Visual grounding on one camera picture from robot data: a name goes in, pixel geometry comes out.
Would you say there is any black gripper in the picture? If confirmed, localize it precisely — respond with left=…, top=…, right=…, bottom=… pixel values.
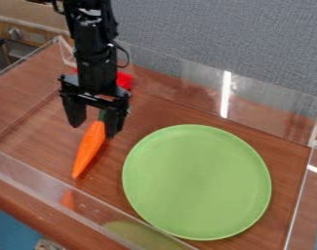
left=58, top=74, right=132, bottom=139

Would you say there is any orange toy carrot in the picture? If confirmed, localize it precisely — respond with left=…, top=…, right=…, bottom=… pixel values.
left=73, top=110, right=106, bottom=179

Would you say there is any green round plate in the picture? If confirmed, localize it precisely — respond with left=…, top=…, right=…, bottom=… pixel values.
left=122, top=124, right=272, bottom=240

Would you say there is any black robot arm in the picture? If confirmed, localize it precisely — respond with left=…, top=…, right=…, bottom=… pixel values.
left=27, top=0, right=132, bottom=139

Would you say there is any red plastic block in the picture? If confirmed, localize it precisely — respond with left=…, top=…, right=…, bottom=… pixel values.
left=71, top=66, right=133, bottom=95

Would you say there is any black cable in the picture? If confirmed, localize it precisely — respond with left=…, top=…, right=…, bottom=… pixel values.
left=107, top=41, right=133, bottom=69

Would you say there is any clear acrylic enclosure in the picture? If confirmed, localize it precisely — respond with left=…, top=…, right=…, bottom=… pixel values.
left=0, top=39, right=317, bottom=250

